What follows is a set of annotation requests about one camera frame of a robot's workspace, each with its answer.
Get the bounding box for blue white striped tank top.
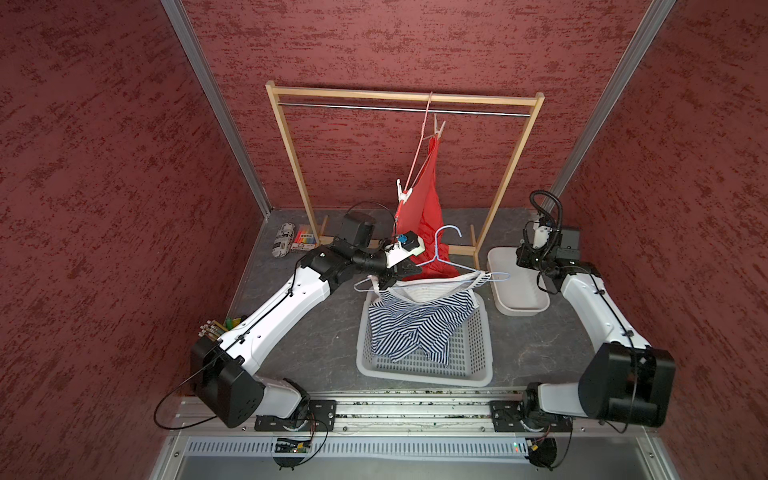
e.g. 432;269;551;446
368;272;491;364

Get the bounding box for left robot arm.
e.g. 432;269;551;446
190;212;425;428

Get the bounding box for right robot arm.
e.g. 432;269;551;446
517;208;676;428

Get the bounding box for red tank top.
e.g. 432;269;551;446
396;138;444;264

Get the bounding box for white plastic tub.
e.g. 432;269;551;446
487;247;550;317

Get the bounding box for white clothespin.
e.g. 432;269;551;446
396;179;413;205

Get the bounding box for white perforated laundry basket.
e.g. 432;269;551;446
357;291;493;387

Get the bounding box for colourful marker box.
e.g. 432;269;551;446
291;224;318;252

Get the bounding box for wooden clothes rack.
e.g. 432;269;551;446
265;80;545;268

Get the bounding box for wooden clothespin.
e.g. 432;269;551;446
433;115;446;139

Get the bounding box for yellow pencil cup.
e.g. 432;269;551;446
198;317;242;341

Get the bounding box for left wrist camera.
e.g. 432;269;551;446
384;231;425;268

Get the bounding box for pink wire hanger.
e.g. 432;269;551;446
403;91;434;187

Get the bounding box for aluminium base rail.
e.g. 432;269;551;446
152;388;677;479

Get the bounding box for aluminium corner post right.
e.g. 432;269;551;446
549;0;676;198

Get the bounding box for aluminium corner post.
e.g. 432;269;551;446
549;0;676;198
161;0;273;219

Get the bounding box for aluminium corner post left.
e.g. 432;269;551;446
161;0;273;219

